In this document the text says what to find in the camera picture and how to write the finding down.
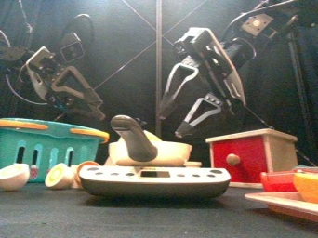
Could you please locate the yellow toy starfruit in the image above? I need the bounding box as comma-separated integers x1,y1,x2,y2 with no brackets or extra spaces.
141,129,164,143

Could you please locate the cream mortar bowl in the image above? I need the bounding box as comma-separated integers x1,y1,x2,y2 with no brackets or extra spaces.
106,114,193,168

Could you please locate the red wooden drawer box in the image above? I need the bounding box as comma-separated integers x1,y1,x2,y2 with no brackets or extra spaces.
204,128,299,190

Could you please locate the orange toy fruit slice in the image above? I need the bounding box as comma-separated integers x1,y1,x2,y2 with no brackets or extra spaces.
73,160,101,190

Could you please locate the black stand pole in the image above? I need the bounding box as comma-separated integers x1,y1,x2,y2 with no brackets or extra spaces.
287,31,318,156

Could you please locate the grey kitchen scale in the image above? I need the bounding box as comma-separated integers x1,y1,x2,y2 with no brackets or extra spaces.
77,165,232,200

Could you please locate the white toy fruit half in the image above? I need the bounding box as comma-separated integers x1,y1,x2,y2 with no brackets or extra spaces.
0,163,30,192

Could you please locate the red toy cup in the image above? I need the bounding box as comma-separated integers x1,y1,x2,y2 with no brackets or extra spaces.
259,169,308,193

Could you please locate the pink tray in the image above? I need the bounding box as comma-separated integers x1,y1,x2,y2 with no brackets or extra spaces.
243,191,318,223

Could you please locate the vertical metal frame pole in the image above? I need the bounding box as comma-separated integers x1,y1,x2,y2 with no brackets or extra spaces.
153,0,164,138

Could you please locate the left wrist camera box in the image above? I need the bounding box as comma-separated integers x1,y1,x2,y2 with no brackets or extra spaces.
58,32,86,63

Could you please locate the teal basket with orange handles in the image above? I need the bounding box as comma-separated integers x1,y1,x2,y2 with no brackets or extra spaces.
0,117,110,184

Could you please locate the white toy half, green ring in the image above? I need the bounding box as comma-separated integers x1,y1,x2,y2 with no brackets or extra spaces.
44,162,77,191

